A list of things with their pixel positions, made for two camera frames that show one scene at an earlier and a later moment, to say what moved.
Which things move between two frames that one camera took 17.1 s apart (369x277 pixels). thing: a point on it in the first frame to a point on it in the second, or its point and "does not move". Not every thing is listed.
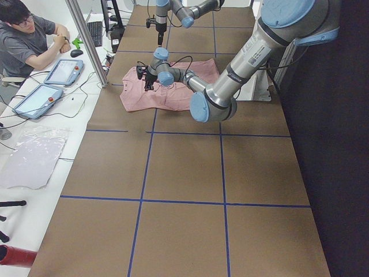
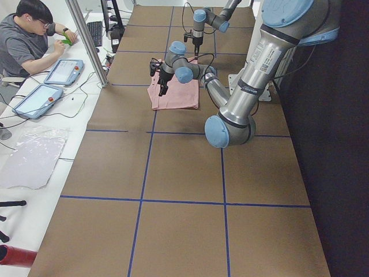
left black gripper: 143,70 to 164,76
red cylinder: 14,256 does not move
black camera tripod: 4,238 does not move
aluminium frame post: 90,49 does not move
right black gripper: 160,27 to 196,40
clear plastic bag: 33,157 does not move
